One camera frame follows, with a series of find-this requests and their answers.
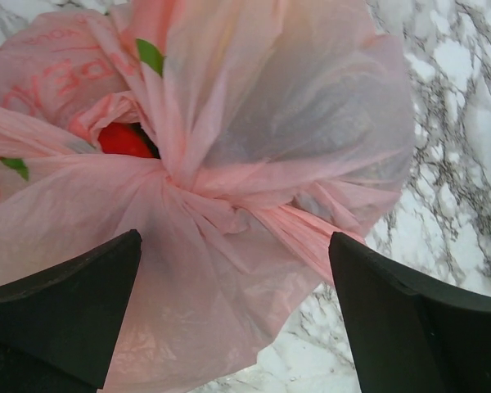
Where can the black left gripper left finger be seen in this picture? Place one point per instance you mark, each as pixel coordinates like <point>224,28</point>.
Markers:
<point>59,327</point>

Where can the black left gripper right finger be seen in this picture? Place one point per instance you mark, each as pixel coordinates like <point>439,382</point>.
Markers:
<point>409,332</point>

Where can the red fake fruit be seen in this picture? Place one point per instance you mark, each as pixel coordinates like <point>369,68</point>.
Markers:
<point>124,139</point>

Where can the pink plastic bag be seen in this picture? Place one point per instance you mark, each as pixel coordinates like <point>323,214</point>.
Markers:
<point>274,123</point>

